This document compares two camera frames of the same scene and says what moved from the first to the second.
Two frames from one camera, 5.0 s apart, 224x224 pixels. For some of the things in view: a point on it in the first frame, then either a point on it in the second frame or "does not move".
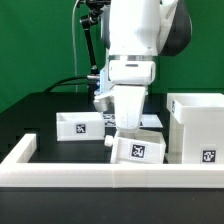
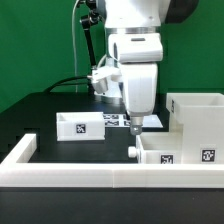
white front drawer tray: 137,146 -> 158,148
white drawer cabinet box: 196,129 does not move
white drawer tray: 80,126 does not move
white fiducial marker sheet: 146,120 does not move
